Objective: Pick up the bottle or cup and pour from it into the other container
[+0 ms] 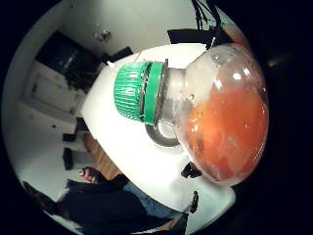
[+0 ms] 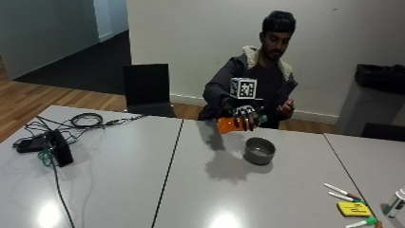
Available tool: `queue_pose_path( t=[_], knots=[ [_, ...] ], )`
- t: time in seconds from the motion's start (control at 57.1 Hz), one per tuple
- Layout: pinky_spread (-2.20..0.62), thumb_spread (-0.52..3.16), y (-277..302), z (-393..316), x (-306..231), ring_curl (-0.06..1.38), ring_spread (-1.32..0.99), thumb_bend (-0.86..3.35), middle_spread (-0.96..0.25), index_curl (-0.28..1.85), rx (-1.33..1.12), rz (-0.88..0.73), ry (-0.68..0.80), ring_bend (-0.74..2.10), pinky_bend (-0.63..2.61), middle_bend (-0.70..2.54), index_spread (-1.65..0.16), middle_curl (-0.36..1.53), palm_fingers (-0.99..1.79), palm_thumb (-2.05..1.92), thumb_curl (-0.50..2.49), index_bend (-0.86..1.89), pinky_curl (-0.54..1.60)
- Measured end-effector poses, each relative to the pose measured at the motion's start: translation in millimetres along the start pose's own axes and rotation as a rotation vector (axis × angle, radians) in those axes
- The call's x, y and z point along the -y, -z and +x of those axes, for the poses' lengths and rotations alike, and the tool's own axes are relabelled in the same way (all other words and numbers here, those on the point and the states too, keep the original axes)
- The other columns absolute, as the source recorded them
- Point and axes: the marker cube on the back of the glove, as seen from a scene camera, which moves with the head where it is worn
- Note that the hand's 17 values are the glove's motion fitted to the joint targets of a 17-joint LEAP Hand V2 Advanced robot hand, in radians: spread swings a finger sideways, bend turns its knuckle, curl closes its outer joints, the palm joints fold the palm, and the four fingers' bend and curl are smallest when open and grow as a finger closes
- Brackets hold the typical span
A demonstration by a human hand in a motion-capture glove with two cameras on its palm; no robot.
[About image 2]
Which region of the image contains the the person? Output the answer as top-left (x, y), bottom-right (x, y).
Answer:
top-left (197, 9), bottom-right (299, 130)

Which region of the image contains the black bin bag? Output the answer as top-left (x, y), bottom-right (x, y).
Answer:
top-left (353, 63), bottom-right (405, 95)

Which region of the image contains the white marker cube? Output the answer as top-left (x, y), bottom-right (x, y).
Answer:
top-left (229, 77), bottom-right (258, 100)

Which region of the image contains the yellow sticky note pad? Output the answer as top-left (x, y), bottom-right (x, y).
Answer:
top-left (335, 200), bottom-right (373, 219)

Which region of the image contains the green cable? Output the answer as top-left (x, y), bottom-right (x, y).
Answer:
top-left (37, 147), bottom-right (55, 167)

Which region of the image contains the flat black box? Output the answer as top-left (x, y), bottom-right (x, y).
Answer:
top-left (11, 136), bottom-right (47, 154)

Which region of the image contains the long black cable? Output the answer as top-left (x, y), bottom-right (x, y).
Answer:
top-left (49, 157), bottom-right (78, 228)

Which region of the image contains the grey metal bowl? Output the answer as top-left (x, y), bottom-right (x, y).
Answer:
top-left (241, 136), bottom-right (277, 166)

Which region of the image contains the dark chair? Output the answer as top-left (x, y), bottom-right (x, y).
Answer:
top-left (361, 123), bottom-right (405, 143)

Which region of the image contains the black cable with plug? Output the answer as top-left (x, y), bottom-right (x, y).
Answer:
top-left (102, 114), bottom-right (146, 126)

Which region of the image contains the white marker with red cap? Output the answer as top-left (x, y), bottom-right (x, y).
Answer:
top-left (322, 182), bottom-right (365, 201)

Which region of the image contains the black chair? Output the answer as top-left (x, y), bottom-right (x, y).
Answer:
top-left (121, 63), bottom-right (177, 119)

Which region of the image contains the white marker with green cap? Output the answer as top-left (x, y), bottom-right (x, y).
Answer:
top-left (326, 191), bottom-right (367, 204)
top-left (343, 217), bottom-right (379, 228)

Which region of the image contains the orange bottle with green cap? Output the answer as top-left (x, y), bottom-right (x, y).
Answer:
top-left (214, 114), bottom-right (267, 135)

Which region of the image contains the grey waste bin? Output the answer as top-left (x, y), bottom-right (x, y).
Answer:
top-left (335, 80), bottom-right (405, 138)

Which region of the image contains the coiled black cable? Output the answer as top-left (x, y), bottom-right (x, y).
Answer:
top-left (67, 112), bottom-right (105, 129)

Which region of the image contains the upright black device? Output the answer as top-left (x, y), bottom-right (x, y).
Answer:
top-left (43, 129), bottom-right (74, 168)

